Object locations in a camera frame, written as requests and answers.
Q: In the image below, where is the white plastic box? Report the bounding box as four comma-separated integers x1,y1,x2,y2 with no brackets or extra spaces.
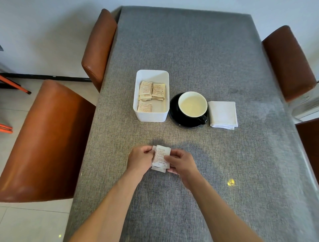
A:
133,69,170,122

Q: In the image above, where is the person's right hand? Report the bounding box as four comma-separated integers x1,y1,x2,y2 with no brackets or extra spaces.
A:
164,149,200,186

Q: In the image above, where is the red printed white sachet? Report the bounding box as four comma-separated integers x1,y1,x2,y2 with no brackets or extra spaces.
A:
151,146,167,173
153,145,171,169

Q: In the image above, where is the person's left forearm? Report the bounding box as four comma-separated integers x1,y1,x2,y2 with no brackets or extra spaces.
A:
68,170,148,242

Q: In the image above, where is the folded white napkin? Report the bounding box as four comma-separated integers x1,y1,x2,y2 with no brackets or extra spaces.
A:
208,101,238,130

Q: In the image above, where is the person's right forearm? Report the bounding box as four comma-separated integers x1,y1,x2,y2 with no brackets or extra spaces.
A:
183,172,264,242

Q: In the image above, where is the person's left hand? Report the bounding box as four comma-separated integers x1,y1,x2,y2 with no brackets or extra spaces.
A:
127,145,154,176

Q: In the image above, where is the pile of white sachets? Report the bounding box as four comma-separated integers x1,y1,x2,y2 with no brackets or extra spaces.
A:
137,81,166,113

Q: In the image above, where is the black floor bar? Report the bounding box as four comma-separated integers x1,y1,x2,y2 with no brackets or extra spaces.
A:
0,72,92,83

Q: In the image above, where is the orange pole with black tip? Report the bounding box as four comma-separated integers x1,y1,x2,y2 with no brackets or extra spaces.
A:
0,75,32,95

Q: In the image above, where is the dark brown leather chair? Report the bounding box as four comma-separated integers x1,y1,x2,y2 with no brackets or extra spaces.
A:
296,118,319,185

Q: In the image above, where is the black saucer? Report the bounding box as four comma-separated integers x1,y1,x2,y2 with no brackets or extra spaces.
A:
169,92,209,128

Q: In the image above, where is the black cup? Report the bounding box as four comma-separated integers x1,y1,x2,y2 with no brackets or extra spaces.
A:
178,91,209,125

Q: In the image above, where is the pale yellow drink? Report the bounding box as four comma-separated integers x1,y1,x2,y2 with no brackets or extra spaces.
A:
180,94,206,117

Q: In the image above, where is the grey tablecloth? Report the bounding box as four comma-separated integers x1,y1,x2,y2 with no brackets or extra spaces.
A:
63,5,319,242

